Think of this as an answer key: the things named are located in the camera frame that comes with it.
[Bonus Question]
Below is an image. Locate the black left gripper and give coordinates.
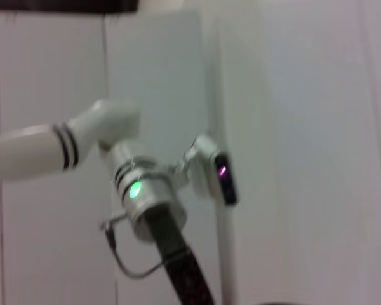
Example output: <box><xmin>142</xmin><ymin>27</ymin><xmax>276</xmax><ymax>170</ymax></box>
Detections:
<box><xmin>144</xmin><ymin>203</ymin><xmax>217</xmax><ymax>305</ymax></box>

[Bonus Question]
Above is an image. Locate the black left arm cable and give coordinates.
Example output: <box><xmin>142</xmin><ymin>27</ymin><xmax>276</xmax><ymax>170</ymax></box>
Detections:
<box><xmin>100</xmin><ymin>212</ymin><xmax>166</xmax><ymax>278</ymax></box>

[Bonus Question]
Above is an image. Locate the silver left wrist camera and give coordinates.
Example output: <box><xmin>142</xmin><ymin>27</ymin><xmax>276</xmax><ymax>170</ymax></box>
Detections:
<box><xmin>164</xmin><ymin>135</ymin><xmax>241</xmax><ymax>207</ymax></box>

